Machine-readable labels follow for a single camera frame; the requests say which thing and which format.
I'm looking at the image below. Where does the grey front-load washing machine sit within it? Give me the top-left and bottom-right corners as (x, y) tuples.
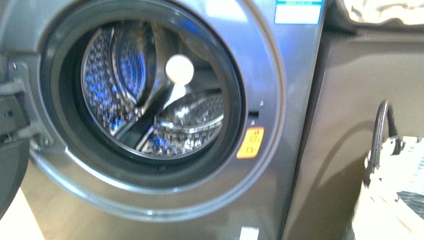
(0, 0), (327, 240)

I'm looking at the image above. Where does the washing machine door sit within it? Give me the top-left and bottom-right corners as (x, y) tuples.
(0, 80), (30, 218)

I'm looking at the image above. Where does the orange warning sticker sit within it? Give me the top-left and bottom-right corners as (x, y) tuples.
(236, 127), (265, 159)

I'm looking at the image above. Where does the stainless steel drum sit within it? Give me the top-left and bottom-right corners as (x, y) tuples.
(80, 20), (228, 161)

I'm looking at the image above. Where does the white tape piece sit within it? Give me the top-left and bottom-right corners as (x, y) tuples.
(239, 226), (260, 240)

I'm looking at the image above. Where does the white blue energy label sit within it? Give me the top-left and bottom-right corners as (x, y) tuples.
(274, 0), (324, 25)

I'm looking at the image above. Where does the grey cabinet beside washer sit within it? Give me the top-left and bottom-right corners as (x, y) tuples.
(282, 29), (424, 240)

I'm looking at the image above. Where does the white woven laundry basket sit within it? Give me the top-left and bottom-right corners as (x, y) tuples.
(346, 136), (424, 240)

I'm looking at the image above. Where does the patterned cloth on cabinet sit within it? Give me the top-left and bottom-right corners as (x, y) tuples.
(335, 0), (424, 27)

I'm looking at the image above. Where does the dark wrapped basket handle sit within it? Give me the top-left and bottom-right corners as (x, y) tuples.
(363, 100), (405, 185)

